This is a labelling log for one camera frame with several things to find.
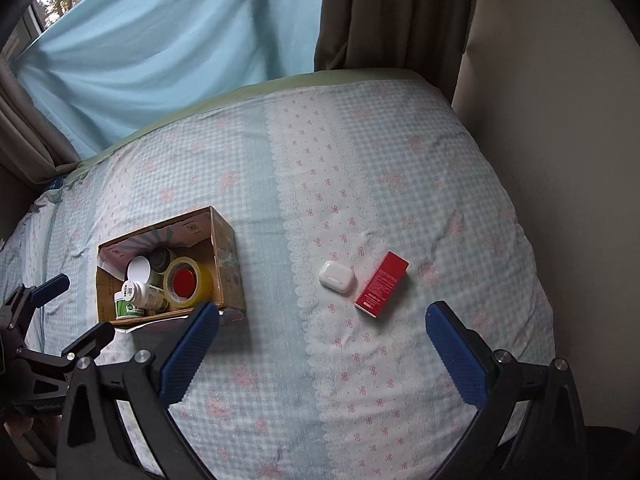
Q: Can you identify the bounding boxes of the green jar white lid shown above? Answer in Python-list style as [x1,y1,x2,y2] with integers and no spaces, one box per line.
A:
[114,290,145,320]

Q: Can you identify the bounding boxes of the white pill bottle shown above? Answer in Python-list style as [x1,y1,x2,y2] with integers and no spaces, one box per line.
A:
[122,281,169,312]

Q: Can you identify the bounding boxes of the black and white jar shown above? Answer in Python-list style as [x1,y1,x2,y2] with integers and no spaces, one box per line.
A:
[146,246,176,274]

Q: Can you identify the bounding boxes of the red cosmetic box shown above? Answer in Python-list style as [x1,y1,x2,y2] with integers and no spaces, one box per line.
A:
[354,252,409,318]

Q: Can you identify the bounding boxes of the white earbuds case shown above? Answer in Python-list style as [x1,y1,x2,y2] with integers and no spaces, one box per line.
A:
[318,261,356,295]

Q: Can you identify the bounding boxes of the person's left hand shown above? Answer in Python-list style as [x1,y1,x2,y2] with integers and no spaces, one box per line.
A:
[4,415,60,468]

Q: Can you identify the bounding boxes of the white-lid cream jar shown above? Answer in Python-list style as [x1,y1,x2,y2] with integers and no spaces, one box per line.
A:
[126,255,163,287]

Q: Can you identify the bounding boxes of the yellow tape roll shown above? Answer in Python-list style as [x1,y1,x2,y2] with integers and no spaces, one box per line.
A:
[163,257,213,310]

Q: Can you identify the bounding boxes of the open cardboard box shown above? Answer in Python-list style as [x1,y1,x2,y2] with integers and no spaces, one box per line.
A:
[96,206,246,330]

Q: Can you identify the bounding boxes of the checkered floral bed sheet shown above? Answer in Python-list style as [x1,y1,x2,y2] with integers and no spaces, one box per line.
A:
[1,74,554,479]

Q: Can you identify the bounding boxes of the light blue curtain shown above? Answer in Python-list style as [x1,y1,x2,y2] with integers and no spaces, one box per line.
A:
[12,0,321,158]

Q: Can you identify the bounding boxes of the brown curtain right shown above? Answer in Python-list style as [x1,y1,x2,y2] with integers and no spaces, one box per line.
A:
[314,0,477,100]

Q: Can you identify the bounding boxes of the window frame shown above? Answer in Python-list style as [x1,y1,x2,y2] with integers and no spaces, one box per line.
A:
[2,0,46,61]

